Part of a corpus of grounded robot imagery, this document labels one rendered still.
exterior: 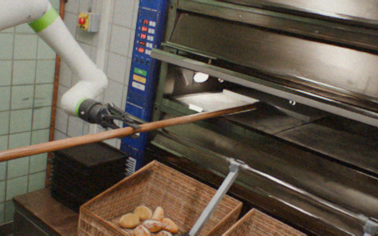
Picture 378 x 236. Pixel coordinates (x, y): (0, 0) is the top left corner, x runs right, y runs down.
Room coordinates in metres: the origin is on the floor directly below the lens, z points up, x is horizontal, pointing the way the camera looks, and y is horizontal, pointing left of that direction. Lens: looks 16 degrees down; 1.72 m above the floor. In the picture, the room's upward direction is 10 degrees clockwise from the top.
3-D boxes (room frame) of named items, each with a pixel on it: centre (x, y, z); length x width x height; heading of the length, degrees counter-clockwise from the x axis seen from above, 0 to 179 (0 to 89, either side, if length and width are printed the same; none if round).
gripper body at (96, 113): (1.60, 0.33, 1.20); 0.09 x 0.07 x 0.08; 54
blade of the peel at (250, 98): (2.47, -0.50, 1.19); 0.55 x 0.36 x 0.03; 54
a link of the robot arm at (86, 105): (1.65, 0.38, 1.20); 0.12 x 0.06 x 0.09; 144
